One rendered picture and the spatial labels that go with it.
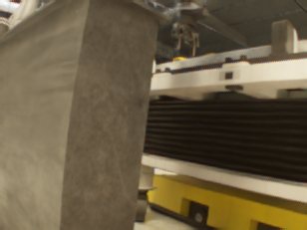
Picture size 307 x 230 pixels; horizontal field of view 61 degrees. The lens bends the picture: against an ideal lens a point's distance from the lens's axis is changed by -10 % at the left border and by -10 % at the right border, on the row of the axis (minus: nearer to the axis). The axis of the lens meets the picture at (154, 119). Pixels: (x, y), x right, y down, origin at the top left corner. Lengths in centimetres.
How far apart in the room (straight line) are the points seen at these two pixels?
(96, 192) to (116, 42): 39
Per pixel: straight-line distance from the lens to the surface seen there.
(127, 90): 77
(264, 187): 115
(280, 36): 107
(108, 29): 75
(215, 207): 170
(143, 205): 178
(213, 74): 115
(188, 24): 117
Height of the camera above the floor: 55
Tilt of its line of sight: 3 degrees up
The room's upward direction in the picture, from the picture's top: 7 degrees clockwise
